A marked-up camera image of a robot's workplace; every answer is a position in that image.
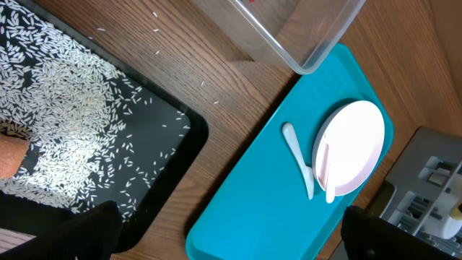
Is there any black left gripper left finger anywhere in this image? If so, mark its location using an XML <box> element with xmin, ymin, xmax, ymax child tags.
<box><xmin>1</xmin><ymin>201</ymin><xmax>122</xmax><ymax>260</ymax></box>

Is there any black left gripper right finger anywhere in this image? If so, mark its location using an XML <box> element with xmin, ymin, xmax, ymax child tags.
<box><xmin>341</xmin><ymin>206</ymin><xmax>453</xmax><ymax>260</ymax></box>

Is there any white paper cup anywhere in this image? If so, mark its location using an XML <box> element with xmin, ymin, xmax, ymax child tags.
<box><xmin>424</xmin><ymin>215</ymin><xmax>461</xmax><ymax>239</ymax></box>

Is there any white round plate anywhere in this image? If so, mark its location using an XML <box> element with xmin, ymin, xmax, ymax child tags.
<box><xmin>312</xmin><ymin>100</ymin><xmax>385</xmax><ymax>196</ymax></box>

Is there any orange food cube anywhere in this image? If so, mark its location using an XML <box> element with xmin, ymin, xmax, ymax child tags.
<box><xmin>0</xmin><ymin>134</ymin><xmax>30</xmax><ymax>179</ymax></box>

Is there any grey dishwasher rack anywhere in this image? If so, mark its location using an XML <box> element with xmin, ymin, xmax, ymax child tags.
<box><xmin>330</xmin><ymin>126</ymin><xmax>462</xmax><ymax>260</ymax></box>

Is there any grey plastic knife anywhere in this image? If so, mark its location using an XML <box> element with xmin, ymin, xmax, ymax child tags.
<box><xmin>282</xmin><ymin>122</ymin><xmax>314</xmax><ymax>200</ymax></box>

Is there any black rice tray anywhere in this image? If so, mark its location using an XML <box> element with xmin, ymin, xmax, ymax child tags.
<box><xmin>1</xmin><ymin>0</ymin><xmax>209</xmax><ymax>252</ymax></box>

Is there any teal plastic tray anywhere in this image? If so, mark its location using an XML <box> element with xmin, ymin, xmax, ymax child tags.
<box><xmin>186</xmin><ymin>44</ymin><xmax>380</xmax><ymax>259</ymax></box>

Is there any clear plastic bin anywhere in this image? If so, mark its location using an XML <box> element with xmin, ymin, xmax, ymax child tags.
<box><xmin>194</xmin><ymin>0</ymin><xmax>365</xmax><ymax>74</ymax></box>

